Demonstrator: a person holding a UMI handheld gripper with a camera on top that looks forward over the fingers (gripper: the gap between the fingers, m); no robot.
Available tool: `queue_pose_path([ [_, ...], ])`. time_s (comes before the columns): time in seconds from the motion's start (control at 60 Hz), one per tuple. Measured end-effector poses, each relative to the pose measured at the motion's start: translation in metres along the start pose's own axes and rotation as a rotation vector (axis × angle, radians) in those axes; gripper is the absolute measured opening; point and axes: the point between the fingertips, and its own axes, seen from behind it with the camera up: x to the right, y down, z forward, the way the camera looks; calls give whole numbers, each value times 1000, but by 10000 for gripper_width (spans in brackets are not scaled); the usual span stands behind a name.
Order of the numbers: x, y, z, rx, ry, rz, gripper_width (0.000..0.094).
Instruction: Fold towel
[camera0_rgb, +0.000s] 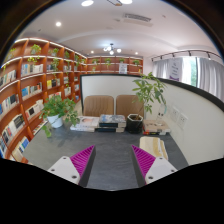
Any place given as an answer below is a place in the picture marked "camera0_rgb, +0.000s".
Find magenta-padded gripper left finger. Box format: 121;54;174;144
47;144;97;188

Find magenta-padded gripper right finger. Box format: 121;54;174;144
130;144;179;188

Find beige striped towel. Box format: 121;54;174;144
138;135;169;162

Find red-spined book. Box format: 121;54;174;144
142;129;168;136

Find thin white book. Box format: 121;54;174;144
69;124;96;133

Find beige book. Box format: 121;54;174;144
142;119;172;133

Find small tree in black pot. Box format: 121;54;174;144
125;71;168;134

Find thick white book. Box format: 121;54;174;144
74;115;100;129

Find leafy plant in white pot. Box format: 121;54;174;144
39;94;81;138

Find thin dark-spined book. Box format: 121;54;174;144
95;125;126;133

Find orange bookshelf unit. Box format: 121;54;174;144
0;37;144;164

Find white hanging sign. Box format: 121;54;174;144
169;58;184;82

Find white curtains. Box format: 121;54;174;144
151;57;224;101

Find ceiling chandelier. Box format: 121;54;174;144
103;43;123;56

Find recessed ceiling spotlights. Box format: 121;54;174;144
54;0;139;56

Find ceiling air vent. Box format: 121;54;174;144
121;12;154;27

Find white wall socket panel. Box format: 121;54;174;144
170;106;180;123
178;113;189;129

